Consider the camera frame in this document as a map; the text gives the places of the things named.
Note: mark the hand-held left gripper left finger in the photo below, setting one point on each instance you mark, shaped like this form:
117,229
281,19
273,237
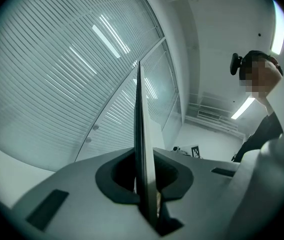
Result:
82,209

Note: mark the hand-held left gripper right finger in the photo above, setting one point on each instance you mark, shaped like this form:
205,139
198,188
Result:
202,189

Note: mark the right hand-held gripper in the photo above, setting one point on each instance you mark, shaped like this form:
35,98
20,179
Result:
195,151

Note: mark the thin dark-covered notebook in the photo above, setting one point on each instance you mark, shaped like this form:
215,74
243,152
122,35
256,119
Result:
144,146

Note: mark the white ceiling air vent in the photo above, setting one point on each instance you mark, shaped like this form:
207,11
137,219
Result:
209,115

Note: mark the long ceiling light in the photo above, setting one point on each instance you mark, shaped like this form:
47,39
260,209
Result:
242,108
279,26

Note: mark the round door knob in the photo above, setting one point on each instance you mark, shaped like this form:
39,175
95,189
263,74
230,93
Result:
95,127
88,140

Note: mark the person's black shirt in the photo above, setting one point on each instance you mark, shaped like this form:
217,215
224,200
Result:
264,134

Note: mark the person's head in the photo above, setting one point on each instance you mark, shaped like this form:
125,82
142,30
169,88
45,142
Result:
259,76

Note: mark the glass partition with striped blinds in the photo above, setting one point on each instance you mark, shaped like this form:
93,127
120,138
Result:
57,71

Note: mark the black head-worn camera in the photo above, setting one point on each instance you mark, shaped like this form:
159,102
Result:
235,64

